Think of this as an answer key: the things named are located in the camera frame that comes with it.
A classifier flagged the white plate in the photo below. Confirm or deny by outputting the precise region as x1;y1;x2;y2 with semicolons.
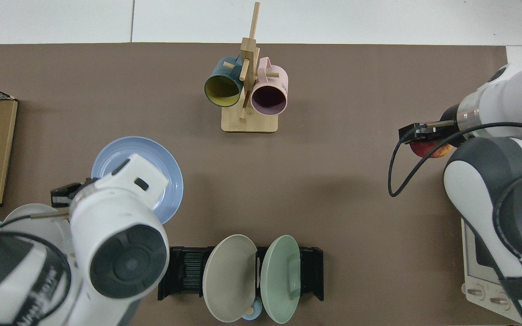
2;203;73;268

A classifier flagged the black dish rack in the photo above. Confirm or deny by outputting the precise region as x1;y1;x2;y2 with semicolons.
158;246;324;302

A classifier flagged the brown table cloth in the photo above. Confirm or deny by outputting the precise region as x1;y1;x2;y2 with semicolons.
0;43;508;326

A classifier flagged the red yellow apple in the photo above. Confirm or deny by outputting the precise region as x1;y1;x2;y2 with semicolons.
410;140;453;158

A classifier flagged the green plate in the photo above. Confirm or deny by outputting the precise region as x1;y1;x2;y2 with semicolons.
261;235;301;324

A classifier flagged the wooden cup stand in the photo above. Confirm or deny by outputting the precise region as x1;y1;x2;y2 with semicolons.
221;1;280;133

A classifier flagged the pale toaster oven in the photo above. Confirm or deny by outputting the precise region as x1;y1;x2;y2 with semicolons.
460;217;522;325

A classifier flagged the beige plate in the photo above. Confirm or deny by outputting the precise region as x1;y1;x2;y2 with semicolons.
202;234;258;323

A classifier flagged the pink mug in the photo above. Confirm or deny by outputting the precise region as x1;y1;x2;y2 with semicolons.
250;57;289;116

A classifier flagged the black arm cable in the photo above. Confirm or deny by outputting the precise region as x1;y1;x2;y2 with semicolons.
388;121;522;198

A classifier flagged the dark teal mug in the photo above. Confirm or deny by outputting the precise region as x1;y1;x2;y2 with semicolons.
204;56;245;108

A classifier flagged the small blue round thing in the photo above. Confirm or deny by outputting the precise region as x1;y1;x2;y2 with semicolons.
242;299;263;321

